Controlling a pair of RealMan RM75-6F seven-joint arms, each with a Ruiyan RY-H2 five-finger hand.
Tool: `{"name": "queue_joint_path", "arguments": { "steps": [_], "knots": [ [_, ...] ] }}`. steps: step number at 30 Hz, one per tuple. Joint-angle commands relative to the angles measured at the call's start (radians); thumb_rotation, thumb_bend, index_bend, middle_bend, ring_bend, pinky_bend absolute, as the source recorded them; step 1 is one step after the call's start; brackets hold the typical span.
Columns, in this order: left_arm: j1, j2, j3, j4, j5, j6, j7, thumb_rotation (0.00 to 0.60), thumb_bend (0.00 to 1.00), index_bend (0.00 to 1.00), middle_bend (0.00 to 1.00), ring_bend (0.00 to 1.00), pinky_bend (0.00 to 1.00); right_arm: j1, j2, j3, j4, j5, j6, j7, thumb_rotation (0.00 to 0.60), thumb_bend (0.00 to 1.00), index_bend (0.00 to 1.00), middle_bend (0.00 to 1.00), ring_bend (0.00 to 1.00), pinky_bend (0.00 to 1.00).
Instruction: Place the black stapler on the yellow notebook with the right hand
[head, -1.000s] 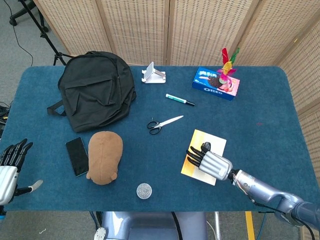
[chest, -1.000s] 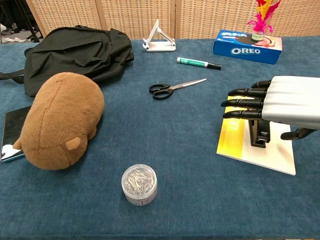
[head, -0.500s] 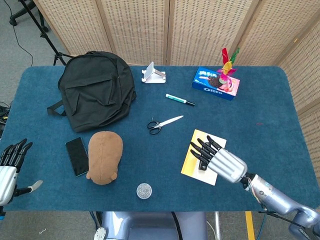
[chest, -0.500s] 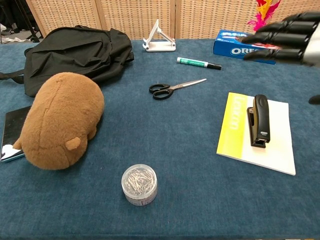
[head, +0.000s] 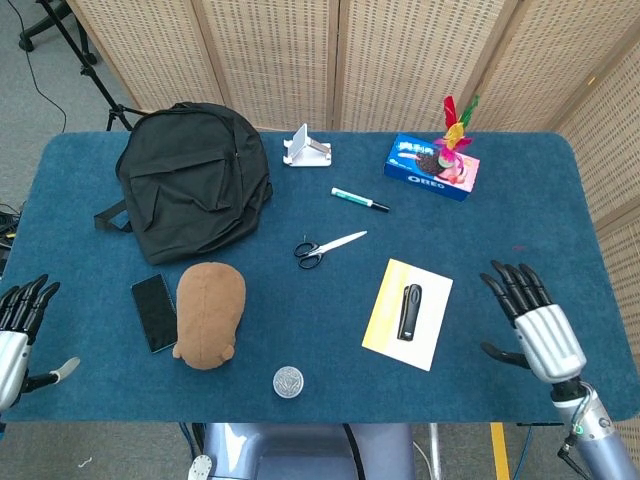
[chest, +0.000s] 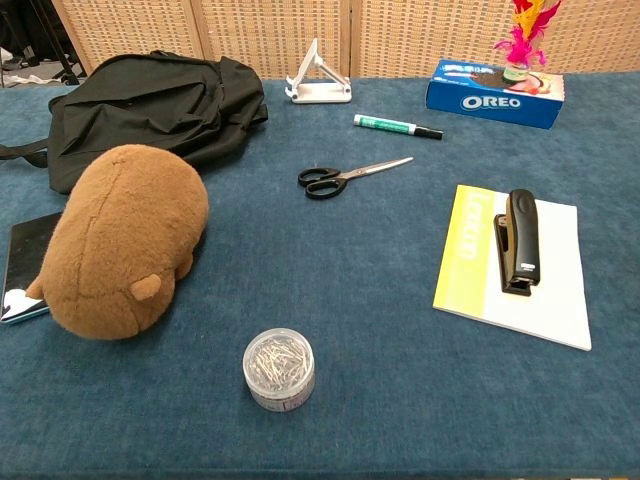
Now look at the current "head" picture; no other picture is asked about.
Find blue Oreo cookie box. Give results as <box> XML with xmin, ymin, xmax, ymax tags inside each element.
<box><xmin>383</xmin><ymin>132</ymin><xmax>482</xmax><ymax>203</ymax></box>

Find black handled scissors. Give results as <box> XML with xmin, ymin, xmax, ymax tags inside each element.
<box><xmin>293</xmin><ymin>230</ymin><xmax>369</xmax><ymax>270</ymax></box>

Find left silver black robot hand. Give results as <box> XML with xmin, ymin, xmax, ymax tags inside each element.
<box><xmin>0</xmin><ymin>273</ymin><xmax>81</xmax><ymax>409</ymax></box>

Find white folding phone stand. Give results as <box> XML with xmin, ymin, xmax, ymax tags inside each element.
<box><xmin>281</xmin><ymin>122</ymin><xmax>333</xmax><ymax>169</ymax></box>

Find black tripod stand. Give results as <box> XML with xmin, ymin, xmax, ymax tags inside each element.
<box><xmin>37</xmin><ymin>0</ymin><xmax>150</xmax><ymax>133</ymax></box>

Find yellow white booklet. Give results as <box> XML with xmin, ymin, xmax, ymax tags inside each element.
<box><xmin>361</xmin><ymin>258</ymin><xmax>454</xmax><ymax>373</ymax></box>

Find colourful feather shuttlecock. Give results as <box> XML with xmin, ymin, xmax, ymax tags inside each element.
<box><xmin>433</xmin><ymin>94</ymin><xmax>480</xmax><ymax>170</ymax></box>

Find black office chair base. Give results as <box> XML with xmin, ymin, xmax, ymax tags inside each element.
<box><xmin>18</xmin><ymin>0</ymin><xmax>100</xmax><ymax>66</ymax></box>

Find blue grey robot torso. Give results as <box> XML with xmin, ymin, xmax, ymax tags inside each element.
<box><xmin>187</xmin><ymin>422</ymin><xmax>419</xmax><ymax>480</ymax></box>

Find blue table cloth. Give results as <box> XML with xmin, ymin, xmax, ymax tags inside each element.
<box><xmin>0</xmin><ymin>130</ymin><xmax>640</xmax><ymax>426</ymax></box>

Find black fabric backpack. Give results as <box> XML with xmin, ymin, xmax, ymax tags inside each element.
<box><xmin>93</xmin><ymin>101</ymin><xmax>274</xmax><ymax>266</ymax></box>

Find green white marker pen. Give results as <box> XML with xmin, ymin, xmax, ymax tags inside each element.
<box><xmin>330</xmin><ymin>187</ymin><xmax>391</xmax><ymax>215</ymax></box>

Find brown plush toy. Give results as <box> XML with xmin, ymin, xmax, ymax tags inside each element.
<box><xmin>172</xmin><ymin>262</ymin><xmax>247</xmax><ymax>371</ymax></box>

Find woven rattan folding screen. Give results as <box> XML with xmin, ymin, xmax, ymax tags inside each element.
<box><xmin>66</xmin><ymin>0</ymin><xmax>640</xmax><ymax>480</ymax></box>

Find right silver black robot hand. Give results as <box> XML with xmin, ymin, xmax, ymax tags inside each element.
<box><xmin>479</xmin><ymin>260</ymin><xmax>588</xmax><ymax>385</ymax></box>

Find black stapler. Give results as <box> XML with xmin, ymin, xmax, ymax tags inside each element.
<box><xmin>396</xmin><ymin>283</ymin><xmax>424</xmax><ymax>343</ymax></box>

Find black smartphone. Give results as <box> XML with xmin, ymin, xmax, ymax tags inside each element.
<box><xmin>130</xmin><ymin>272</ymin><xmax>180</xmax><ymax>355</ymax></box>

